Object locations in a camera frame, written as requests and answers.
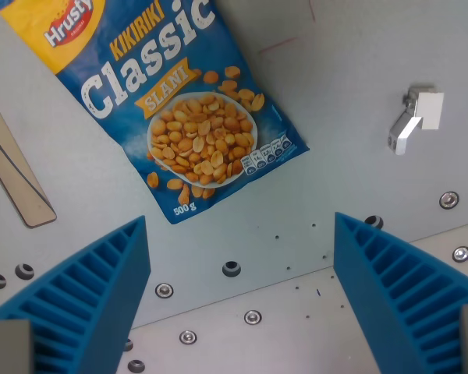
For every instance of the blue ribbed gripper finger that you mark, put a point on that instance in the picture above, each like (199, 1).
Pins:
(398, 288)
(93, 288)

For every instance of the wooden board with black line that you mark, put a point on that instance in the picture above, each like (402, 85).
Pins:
(11, 171)

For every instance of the white plastic bracket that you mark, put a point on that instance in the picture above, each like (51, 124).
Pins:
(416, 117)

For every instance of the silver table screw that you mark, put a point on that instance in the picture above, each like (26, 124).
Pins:
(164, 290)
(188, 337)
(449, 200)
(461, 253)
(252, 316)

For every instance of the blue Hrusty peanut bag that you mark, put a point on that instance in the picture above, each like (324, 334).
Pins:
(171, 101)

